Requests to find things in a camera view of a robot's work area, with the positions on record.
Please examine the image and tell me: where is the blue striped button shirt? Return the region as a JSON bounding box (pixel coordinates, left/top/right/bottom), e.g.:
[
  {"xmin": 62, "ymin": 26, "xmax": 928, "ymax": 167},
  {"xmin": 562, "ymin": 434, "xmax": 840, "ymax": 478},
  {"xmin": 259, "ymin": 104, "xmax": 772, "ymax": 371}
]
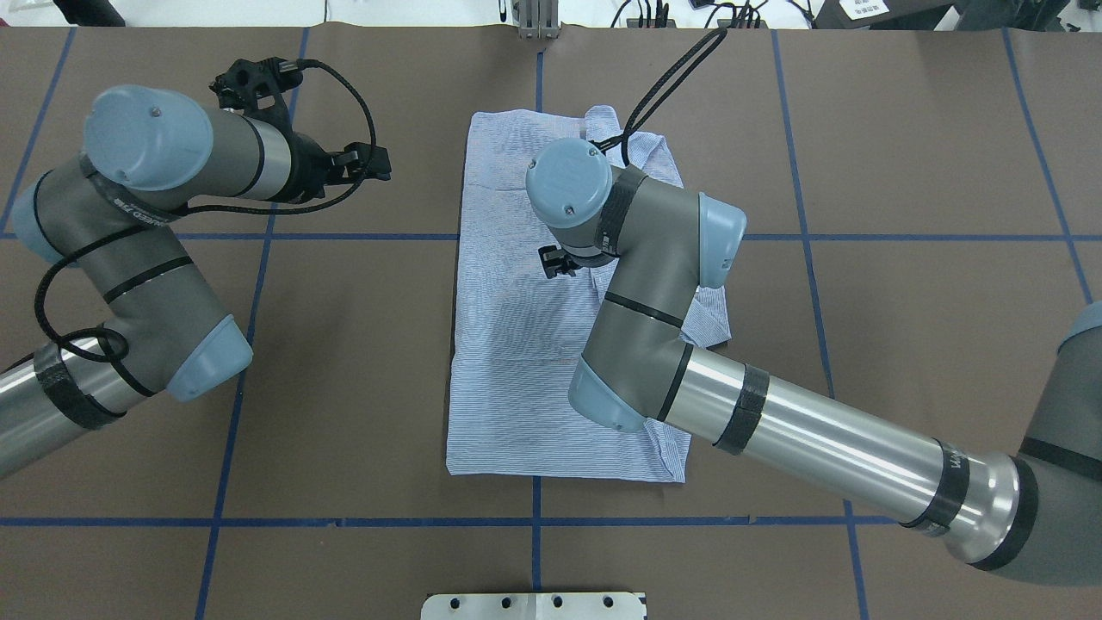
[{"xmin": 446, "ymin": 105, "xmax": 691, "ymax": 483}]

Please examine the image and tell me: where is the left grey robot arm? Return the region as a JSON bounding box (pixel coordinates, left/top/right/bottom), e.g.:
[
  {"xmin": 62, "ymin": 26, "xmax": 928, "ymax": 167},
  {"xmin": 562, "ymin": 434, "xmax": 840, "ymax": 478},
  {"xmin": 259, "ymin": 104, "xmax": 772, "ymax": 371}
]
[{"xmin": 3, "ymin": 78, "xmax": 391, "ymax": 476}]

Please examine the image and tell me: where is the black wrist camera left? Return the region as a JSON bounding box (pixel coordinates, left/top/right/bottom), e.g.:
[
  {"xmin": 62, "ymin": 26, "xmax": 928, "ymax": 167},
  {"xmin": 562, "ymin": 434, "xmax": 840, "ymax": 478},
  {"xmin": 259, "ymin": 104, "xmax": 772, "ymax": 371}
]
[{"xmin": 208, "ymin": 58, "xmax": 304, "ymax": 115}]

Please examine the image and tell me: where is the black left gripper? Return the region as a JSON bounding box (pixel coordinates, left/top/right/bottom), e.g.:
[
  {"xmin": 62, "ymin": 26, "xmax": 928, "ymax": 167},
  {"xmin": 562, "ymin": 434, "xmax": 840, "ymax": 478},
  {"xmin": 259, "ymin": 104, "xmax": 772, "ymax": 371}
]
[{"xmin": 281, "ymin": 131, "xmax": 393, "ymax": 205}]

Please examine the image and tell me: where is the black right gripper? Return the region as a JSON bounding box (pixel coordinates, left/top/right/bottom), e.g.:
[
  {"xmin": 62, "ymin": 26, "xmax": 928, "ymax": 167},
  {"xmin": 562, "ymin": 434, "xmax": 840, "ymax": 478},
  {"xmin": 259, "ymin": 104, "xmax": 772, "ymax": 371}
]
[{"xmin": 536, "ymin": 244, "xmax": 617, "ymax": 279}]

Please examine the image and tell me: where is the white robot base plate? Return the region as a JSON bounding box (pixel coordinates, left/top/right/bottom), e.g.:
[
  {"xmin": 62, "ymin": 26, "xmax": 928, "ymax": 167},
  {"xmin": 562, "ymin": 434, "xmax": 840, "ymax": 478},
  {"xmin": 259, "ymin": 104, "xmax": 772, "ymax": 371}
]
[{"xmin": 420, "ymin": 592, "xmax": 649, "ymax": 619}]

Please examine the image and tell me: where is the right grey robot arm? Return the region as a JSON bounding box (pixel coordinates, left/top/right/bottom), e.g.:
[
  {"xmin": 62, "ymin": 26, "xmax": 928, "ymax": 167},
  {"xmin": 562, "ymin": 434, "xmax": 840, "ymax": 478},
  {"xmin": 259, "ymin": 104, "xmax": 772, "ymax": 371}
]
[{"xmin": 526, "ymin": 138, "xmax": 1101, "ymax": 587}]

